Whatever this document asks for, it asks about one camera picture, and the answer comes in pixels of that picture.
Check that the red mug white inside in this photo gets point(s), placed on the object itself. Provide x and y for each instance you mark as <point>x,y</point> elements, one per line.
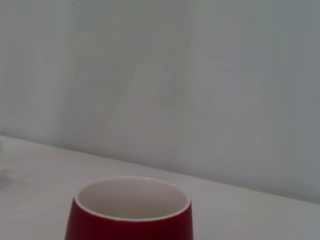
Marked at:
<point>125,225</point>

